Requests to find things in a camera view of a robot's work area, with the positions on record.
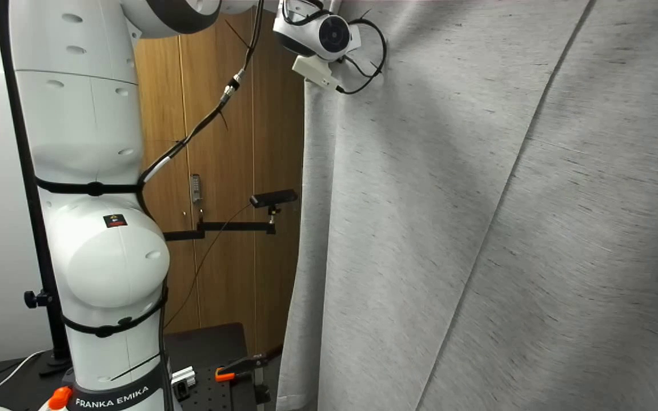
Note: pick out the grey woven curtain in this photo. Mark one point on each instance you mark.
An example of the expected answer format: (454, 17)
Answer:
(495, 230)

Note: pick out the small silver metal bracket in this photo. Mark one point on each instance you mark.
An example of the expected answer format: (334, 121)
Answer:
(182, 378)

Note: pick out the orange button at base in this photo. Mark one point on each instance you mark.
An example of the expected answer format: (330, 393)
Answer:
(60, 397)

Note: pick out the black perforated robot table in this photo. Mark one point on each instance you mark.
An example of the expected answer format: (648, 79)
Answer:
(206, 354)

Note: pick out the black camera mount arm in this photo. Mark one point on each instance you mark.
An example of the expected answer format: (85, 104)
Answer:
(228, 226)

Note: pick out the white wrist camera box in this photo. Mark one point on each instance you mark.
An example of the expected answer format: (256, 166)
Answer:
(315, 72)

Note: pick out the black stereo camera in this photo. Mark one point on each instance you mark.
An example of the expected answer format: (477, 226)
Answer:
(271, 198)

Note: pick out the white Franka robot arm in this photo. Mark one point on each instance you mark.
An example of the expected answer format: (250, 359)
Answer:
(100, 266)

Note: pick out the brown wooden wardrobe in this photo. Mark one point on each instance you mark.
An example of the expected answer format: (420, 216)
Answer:
(251, 145)

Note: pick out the black stand pole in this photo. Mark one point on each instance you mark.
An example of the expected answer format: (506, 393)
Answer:
(34, 230)

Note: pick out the silver wardrobe door lock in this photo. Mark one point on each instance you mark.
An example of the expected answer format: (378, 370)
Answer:
(196, 189)

